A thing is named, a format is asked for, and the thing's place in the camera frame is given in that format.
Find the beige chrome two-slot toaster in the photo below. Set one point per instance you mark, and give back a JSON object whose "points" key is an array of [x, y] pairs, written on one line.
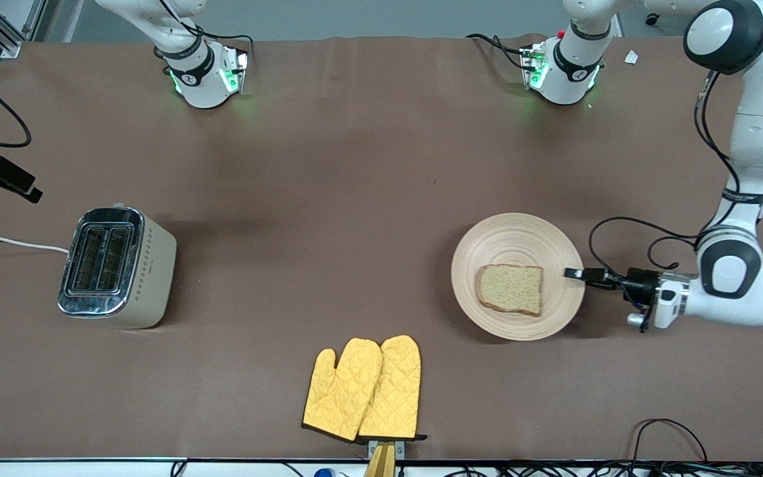
{"points": [[146, 271]]}

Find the brown table cover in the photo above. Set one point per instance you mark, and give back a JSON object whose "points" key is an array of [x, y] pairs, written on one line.
{"points": [[421, 132]]}

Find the brown bread slice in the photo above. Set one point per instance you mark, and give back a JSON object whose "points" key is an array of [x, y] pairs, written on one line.
{"points": [[510, 290]]}

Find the small white paper scrap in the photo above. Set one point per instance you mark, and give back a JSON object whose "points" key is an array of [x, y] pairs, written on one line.
{"points": [[631, 57]]}

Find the wooden clamp with metal bracket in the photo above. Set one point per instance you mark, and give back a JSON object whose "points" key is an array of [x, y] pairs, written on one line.
{"points": [[381, 464]]}

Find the yellow quilted oven mitt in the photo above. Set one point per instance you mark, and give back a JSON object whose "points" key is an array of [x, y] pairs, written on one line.
{"points": [[338, 397], [398, 391]]}

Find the black chair caster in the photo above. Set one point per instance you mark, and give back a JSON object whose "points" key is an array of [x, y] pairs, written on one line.
{"points": [[652, 19]]}

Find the aluminium frame profile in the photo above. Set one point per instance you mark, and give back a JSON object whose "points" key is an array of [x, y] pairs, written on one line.
{"points": [[4, 36]]}

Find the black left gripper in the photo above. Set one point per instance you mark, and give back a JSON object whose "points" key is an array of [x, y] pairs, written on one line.
{"points": [[637, 283]]}

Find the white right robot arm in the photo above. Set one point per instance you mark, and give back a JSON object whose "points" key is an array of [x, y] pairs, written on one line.
{"points": [[203, 79]]}

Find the round wooden plate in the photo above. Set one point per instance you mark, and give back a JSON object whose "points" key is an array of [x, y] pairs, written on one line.
{"points": [[514, 235]]}

